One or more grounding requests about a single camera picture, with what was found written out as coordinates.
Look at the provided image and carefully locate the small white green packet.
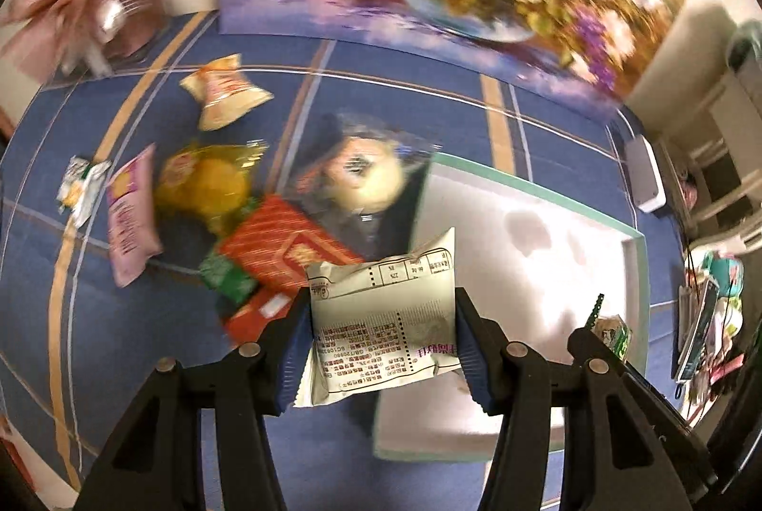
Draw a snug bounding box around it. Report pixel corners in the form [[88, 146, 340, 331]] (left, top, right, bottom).
[[56, 155, 112, 227]]

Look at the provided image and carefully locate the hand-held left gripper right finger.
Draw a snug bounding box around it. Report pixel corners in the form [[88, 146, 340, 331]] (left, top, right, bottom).
[[453, 286, 700, 511]]

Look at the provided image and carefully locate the green serrated snack packet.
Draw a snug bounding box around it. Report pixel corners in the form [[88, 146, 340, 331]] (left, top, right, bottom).
[[586, 292, 633, 364]]

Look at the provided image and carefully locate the yellow bread packet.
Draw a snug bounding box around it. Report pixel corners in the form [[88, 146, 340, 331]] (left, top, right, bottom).
[[155, 140, 270, 227]]

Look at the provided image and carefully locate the blue plaid tablecloth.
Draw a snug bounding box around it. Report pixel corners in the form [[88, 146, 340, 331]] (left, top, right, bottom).
[[0, 10, 692, 511]]

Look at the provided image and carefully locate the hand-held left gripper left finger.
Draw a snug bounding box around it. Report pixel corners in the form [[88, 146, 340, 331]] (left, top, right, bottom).
[[71, 300, 315, 511]]

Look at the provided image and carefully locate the red patterned snack packet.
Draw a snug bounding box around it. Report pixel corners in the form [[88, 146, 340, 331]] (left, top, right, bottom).
[[216, 194, 365, 299]]

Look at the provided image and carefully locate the dark green snack packet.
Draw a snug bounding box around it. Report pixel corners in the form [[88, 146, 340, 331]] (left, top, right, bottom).
[[199, 251, 258, 305]]

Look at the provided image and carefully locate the white foam tray green rim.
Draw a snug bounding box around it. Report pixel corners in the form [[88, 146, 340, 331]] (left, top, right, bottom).
[[372, 152, 650, 460]]

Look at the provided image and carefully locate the clear square vase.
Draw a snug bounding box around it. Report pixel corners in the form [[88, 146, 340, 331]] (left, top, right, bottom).
[[83, 0, 164, 68]]

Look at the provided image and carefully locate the white shelf unit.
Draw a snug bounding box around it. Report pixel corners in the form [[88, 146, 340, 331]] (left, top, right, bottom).
[[655, 20, 762, 253]]

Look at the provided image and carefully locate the white printed snack packet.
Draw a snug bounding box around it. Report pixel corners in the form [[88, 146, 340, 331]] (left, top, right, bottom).
[[293, 227, 464, 408]]

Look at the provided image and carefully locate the clear wrapped bun packet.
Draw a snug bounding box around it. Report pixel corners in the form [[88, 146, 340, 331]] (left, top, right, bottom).
[[296, 113, 440, 257]]

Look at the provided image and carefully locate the pile of colourful clutter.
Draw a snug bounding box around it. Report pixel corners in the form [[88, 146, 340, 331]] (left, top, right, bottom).
[[674, 248, 752, 417]]

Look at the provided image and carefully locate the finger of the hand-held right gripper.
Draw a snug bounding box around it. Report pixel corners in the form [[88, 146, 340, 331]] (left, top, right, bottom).
[[622, 367, 717, 507]]

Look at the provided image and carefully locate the cream orange cake packet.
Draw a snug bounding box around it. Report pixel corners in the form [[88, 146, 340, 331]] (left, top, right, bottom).
[[180, 53, 275, 132]]

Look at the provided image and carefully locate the pink snack packet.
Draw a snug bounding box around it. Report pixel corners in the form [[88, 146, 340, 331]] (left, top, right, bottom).
[[106, 144, 164, 289]]

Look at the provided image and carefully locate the red orange snack packet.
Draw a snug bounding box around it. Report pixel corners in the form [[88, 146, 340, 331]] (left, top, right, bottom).
[[222, 287, 300, 352]]

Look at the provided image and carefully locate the white box device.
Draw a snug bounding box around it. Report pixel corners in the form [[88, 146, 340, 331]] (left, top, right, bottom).
[[624, 135, 666, 213]]

